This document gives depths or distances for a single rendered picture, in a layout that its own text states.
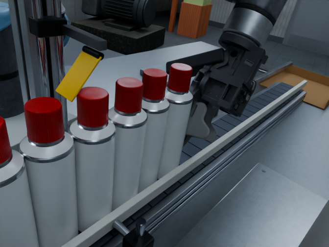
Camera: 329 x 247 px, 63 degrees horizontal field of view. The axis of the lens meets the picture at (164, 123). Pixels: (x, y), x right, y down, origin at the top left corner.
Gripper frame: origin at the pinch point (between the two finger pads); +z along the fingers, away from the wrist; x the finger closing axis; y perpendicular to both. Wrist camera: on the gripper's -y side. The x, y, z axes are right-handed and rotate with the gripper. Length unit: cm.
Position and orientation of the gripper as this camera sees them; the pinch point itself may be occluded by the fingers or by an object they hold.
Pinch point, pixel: (178, 139)
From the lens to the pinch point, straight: 49.8
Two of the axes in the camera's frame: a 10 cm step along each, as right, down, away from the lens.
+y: 7.4, 4.3, -5.1
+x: 5.0, 1.5, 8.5
